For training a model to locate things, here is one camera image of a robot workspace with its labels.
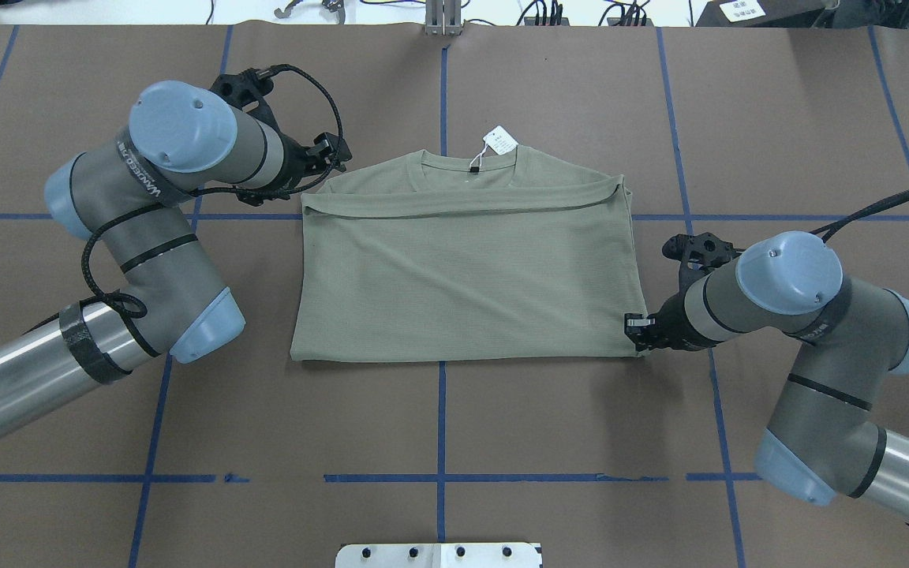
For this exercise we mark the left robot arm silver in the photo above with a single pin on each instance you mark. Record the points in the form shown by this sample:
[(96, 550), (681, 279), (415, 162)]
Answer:
[(153, 288)]

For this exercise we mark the aluminium frame post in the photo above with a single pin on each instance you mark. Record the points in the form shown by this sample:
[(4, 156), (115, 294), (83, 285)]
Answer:
[(443, 18)]

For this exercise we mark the olive green long-sleeve shirt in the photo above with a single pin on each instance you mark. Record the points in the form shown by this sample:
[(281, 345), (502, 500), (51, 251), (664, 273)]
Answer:
[(422, 258)]

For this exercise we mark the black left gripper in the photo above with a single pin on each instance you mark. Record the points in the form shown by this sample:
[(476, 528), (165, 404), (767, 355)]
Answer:
[(291, 165)]

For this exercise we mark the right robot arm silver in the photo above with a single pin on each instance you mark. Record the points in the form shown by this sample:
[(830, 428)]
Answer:
[(820, 441)]

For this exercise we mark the white central pedestal base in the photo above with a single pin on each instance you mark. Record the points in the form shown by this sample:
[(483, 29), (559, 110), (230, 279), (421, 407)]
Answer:
[(479, 554)]

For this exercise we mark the white shirt price tag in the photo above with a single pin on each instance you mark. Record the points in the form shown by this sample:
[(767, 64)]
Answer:
[(500, 140)]

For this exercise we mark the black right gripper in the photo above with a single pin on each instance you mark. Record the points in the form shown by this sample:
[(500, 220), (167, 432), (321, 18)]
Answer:
[(671, 323)]

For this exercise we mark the black box with label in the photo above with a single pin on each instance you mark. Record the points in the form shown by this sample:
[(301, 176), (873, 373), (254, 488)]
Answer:
[(760, 14)]

